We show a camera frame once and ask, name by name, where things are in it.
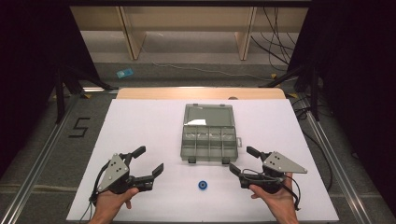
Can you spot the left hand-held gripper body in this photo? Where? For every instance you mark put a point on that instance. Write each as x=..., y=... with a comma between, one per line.
x=115, y=169

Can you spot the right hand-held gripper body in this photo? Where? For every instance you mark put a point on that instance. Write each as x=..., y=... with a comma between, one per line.
x=280, y=163

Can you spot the small blue round wheel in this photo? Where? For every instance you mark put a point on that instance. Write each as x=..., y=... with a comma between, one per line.
x=203, y=185

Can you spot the clear plastic compartment box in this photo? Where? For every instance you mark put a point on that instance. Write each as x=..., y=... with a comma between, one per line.
x=209, y=137

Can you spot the person's left hand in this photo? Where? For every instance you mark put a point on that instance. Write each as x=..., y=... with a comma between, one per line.
x=109, y=202

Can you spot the person's right hand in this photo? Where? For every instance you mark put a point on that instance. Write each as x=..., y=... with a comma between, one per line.
x=278, y=200

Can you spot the white table mat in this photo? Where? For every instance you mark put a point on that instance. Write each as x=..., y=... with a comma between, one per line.
x=149, y=130

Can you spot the white paper label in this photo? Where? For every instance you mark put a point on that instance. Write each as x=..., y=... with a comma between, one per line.
x=196, y=122

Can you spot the blue card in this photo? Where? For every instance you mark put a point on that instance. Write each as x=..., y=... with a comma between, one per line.
x=124, y=73

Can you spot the black metal stand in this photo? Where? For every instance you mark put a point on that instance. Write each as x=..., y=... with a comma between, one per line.
x=60, y=93
x=313, y=90

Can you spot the black curtain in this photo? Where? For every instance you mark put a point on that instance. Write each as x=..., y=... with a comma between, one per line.
x=358, y=77
x=28, y=62

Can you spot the beige wooden bench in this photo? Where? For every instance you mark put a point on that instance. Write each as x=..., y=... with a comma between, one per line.
x=186, y=18

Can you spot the aluminium floor rail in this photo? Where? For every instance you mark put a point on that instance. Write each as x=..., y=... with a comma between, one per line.
x=336, y=168
x=37, y=168

